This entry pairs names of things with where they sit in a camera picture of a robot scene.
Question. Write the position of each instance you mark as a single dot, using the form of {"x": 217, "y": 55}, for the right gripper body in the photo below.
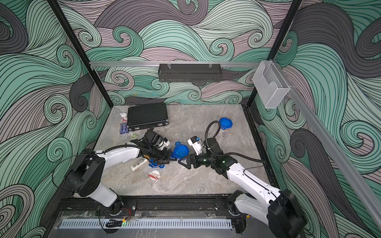
{"x": 204, "y": 159}

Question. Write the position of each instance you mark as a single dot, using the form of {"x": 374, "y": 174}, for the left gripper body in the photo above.
{"x": 158, "y": 155}

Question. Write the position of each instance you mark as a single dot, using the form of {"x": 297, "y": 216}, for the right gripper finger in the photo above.
{"x": 191, "y": 157}
{"x": 187, "y": 163}

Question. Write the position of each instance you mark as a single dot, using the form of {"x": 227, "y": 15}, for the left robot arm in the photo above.
{"x": 85, "y": 174}

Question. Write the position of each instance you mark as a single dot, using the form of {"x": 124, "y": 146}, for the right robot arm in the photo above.
{"x": 279, "y": 209}

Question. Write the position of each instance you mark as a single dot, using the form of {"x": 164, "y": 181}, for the round red white packet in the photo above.
{"x": 154, "y": 175}

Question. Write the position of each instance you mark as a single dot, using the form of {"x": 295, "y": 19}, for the white tube orange cap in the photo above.
{"x": 139, "y": 163}

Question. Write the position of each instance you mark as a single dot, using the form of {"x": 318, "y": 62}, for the black ribbed case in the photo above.
{"x": 147, "y": 116}

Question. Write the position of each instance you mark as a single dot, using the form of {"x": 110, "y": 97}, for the blue playing card box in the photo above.
{"x": 124, "y": 128}

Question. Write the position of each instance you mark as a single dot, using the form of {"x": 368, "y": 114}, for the white pink small bottle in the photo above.
{"x": 124, "y": 120}

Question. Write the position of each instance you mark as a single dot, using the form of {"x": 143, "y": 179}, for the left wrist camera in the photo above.
{"x": 163, "y": 143}

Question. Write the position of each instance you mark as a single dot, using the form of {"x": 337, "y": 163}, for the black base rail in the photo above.
{"x": 218, "y": 204}

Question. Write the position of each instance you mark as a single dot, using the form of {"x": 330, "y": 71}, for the white perforated cable duct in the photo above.
{"x": 148, "y": 224}

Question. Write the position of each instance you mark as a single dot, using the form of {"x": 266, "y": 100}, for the black wall shelf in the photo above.
{"x": 199, "y": 73}

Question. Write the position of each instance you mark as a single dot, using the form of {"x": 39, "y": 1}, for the clear acrylic wall holder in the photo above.
{"x": 270, "y": 82}

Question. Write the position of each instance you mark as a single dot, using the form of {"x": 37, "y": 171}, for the aluminium wall rail back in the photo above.
{"x": 136, "y": 63}

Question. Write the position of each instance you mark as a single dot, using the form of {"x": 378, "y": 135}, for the aluminium wall rail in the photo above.
{"x": 364, "y": 192}
{"x": 136, "y": 63}

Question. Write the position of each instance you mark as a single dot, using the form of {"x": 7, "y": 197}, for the aluminium wall rail right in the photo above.
{"x": 364, "y": 192}

